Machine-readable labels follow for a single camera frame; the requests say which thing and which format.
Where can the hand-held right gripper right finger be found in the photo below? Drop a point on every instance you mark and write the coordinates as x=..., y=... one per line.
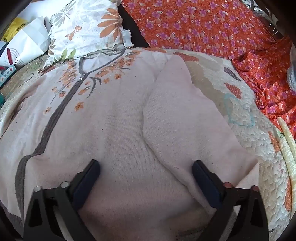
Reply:
x=205, y=184

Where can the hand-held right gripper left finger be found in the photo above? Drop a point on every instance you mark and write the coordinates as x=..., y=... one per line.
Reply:
x=86, y=183

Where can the white towel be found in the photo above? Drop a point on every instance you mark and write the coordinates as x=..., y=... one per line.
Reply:
x=115, y=139

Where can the quilted heart-print blanket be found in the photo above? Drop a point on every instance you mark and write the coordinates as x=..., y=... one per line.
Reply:
x=242, y=129

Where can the colourful patterned box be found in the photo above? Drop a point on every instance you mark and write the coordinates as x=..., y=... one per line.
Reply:
x=7, y=74

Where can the grey object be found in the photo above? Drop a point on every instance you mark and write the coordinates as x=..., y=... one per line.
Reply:
x=292, y=80

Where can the white floral pillow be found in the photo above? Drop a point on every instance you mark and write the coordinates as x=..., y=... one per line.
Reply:
x=92, y=27

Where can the orange floral cloth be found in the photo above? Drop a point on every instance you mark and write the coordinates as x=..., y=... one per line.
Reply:
x=196, y=27

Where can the yellow packet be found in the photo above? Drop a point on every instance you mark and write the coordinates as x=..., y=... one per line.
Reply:
x=17, y=26

